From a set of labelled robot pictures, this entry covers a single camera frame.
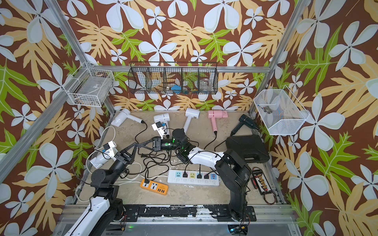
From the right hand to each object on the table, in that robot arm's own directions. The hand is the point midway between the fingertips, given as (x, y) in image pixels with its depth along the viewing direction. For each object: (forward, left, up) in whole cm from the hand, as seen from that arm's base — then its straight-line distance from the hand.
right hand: (142, 147), depth 68 cm
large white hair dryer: (+5, +33, -22) cm, 40 cm away
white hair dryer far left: (+42, +30, -22) cm, 56 cm away
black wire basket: (+45, -17, +8) cm, 49 cm away
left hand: (+1, +2, +2) cm, 3 cm away
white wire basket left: (+36, +36, +8) cm, 52 cm away
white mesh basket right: (+24, -76, -2) cm, 80 cm away
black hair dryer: (+38, -67, -25) cm, 81 cm away
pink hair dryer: (+42, -42, -22) cm, 63 cm away
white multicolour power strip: (-6, -30, -25) cm, 40 cm away
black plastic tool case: (+13, -62, -23) cm, 68 cm away
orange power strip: (-10, -2, -24) cm, 27 cm away
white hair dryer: (+39, -4, -23) cm, 45 cm away
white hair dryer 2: (+43, -23, -21) cm, 53 cm away
